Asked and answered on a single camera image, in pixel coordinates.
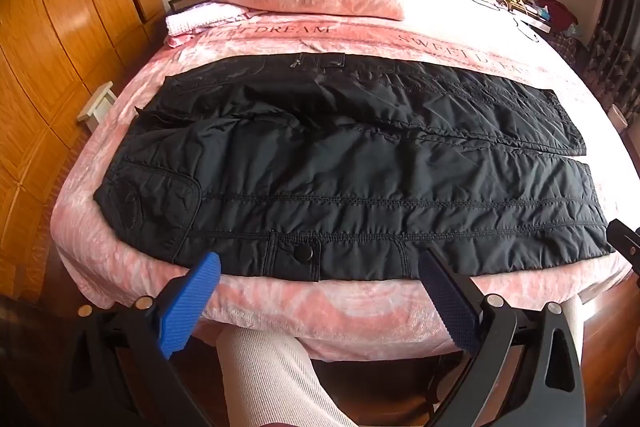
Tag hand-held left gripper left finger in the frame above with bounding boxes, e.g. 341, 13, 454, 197
65, 251, 223, 427

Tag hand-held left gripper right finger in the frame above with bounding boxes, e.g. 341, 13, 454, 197
417, 248, 585, 427

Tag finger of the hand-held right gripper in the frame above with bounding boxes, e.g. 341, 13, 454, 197
605, 218, 640, 290

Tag black quilted pants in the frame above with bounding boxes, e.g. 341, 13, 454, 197
94, 52, 615, 283

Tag pink floral bed blanket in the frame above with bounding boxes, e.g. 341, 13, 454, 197
50, 7, 636, 349

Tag person's leg in white trousers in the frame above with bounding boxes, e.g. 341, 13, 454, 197
214, 326, 352, 427

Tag dark patterned curtain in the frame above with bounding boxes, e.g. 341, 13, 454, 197
584, 0, 640, 75

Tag small white stool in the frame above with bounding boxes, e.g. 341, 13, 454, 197
76, 82, 117, 134

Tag folded pink knitted cloth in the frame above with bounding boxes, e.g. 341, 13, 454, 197
165, 2, 252, 38

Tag wooden wardrobe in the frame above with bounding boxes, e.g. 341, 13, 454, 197
0, 0, 167, 300

